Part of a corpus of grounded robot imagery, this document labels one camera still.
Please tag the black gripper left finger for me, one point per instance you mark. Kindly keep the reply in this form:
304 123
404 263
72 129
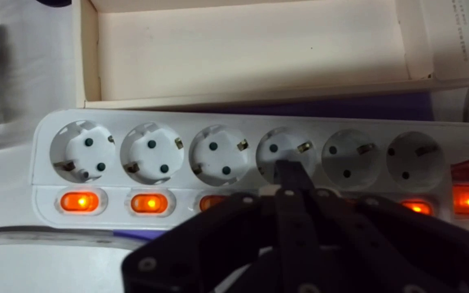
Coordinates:
215 250

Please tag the wooden compartment tray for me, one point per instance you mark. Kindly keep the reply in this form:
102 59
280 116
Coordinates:
187 53

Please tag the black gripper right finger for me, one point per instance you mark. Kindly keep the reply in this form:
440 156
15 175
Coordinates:
401 250

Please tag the white multi-socket power strip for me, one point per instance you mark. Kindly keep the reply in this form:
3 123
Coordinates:
125 170

